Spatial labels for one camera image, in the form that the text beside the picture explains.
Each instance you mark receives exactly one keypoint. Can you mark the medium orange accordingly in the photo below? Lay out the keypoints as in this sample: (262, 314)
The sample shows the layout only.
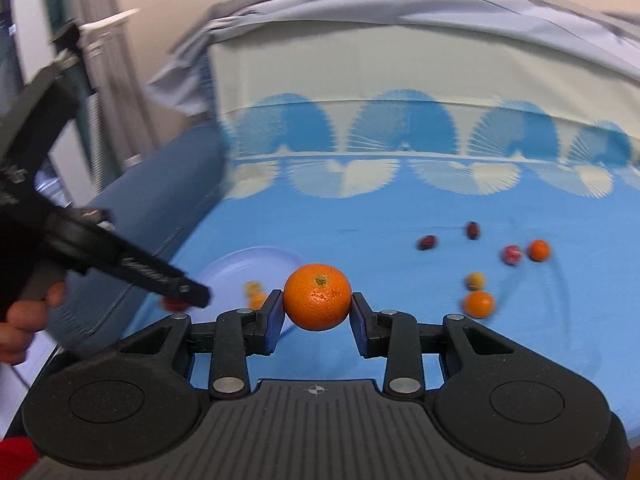
(479, 304)

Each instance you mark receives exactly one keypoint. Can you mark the large orange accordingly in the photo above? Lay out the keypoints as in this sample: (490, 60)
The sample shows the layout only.
(317, 297)

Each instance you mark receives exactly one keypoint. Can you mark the blue sofa armrest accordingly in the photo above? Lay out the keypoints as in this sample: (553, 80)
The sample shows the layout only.
(150, 185)

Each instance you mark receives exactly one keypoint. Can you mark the dark red date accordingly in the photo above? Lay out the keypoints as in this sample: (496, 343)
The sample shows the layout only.
(426, 242)
(472, 230)

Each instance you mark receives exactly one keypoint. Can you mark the small yellow-green fruit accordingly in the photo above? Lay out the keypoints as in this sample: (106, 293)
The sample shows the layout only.
(253, 287)

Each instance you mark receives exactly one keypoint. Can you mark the red garment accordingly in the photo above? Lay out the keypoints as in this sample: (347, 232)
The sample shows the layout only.
(15, 460)

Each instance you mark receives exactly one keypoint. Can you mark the round red fruit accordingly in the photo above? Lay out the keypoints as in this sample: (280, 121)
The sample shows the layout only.
(512, 255)

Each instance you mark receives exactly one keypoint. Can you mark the person's left hand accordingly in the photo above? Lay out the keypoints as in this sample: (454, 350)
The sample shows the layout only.
(20, 330)

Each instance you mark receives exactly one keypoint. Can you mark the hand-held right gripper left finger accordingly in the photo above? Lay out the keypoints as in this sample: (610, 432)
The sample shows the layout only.
(274, 322)

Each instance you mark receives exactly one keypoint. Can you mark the yellowish orange fruit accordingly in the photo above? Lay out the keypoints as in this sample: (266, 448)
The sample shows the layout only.
(257, 301)

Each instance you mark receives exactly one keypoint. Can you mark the white window frame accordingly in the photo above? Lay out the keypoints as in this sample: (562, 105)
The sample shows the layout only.
(30, 10)

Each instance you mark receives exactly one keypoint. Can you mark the light blue plate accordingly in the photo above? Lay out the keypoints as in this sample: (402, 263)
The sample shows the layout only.
(250, 265)

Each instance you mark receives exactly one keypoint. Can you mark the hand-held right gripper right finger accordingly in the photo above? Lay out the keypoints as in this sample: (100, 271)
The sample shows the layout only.
(359, 327)

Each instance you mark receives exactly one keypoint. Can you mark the printed blue blanket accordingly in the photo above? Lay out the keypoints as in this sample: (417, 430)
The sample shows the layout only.
(400, 200)

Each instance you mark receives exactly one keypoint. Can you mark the yellow round fruit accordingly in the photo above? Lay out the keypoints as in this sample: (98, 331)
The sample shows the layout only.
(475, 280)

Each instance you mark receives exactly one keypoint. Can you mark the white plastic hanger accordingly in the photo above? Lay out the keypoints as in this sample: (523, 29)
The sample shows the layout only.
(107, 21)

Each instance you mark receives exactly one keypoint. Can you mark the glossy red fruit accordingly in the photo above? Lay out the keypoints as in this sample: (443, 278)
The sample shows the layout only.
(172, 304)

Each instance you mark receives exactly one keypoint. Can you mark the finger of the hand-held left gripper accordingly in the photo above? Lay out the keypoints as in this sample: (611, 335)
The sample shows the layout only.
(192, 295)

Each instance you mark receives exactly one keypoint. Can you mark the grey bed sheet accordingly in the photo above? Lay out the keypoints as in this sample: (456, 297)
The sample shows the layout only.
(450, 10)

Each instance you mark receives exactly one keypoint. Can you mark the small orange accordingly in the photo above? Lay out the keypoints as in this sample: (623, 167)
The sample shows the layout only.
(539, 250)

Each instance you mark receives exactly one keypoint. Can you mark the black garment steamer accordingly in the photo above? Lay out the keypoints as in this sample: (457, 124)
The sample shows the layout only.
(66, 37)

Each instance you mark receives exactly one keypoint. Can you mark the grey curtain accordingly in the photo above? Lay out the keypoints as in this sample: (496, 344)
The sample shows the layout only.
(115, 85)

